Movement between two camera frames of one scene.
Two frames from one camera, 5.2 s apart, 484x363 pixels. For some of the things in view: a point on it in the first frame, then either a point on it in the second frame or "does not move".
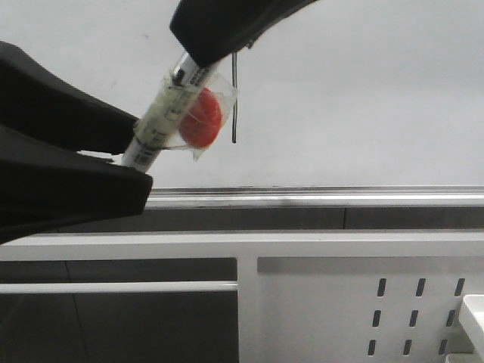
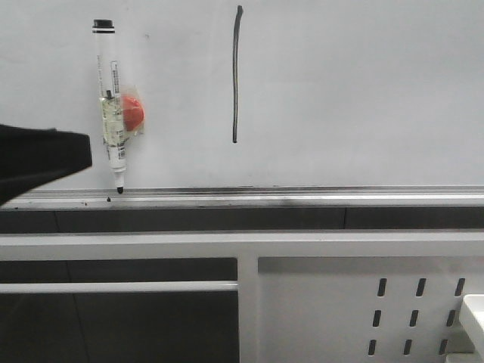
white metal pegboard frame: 303,297 does not move
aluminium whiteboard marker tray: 315,197 does not move
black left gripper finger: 56,147 -> 31,157
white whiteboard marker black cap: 156,125 -> 113,103
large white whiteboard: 348,94 does not move
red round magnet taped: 206,113 -> 133,113
